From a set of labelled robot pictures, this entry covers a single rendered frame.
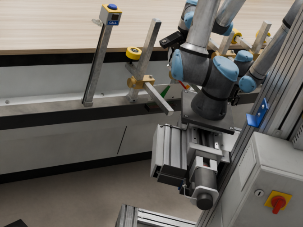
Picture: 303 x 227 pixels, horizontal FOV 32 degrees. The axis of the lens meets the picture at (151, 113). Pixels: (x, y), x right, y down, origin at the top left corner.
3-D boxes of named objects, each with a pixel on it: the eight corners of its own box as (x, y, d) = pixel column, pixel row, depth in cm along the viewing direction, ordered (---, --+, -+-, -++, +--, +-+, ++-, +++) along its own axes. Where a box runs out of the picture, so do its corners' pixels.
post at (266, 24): (240, 93, 316) (272, 22, 290) (236, 93, 314) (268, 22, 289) (236, 90, 318) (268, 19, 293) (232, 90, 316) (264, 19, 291)
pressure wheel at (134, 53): (137, 67, 283) (143, 48, 277) (134, 74, 276) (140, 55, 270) (123, 62, 283) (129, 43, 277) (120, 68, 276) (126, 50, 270)
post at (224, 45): (204, 104, 305) (235, 31, 279) (200, 104, 303) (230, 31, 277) (201, 100, 307) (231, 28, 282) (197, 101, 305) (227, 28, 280)
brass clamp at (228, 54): (233, 63, 293) (237, 55, 290) (215, 63, 285) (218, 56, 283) (227, 56, 297) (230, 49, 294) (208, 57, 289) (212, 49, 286)
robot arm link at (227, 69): (231, 102, 210) (244, 73, 203) (199, 93, 209) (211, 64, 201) (228, 86, 220) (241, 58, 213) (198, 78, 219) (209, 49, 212)
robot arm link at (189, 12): (211, 20, 230) (210, 10, 240) (187, 12, 229) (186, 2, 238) (205, 35, 235) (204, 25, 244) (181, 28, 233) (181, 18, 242)
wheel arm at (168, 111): (172, 116, 255) (174, 109, 253) (166, 117, 253) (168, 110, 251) (129, 67, 283) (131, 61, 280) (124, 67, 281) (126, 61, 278)
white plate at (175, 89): (186, 97, 291) (192, 83, 286) (148, 101, 277) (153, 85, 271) (186, 97, 292) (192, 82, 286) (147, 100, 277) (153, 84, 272)
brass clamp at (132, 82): (153, 88, 272) (155, 80, 269) (130, 90, 264) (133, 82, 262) (147, 82, 276) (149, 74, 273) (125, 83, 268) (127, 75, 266)
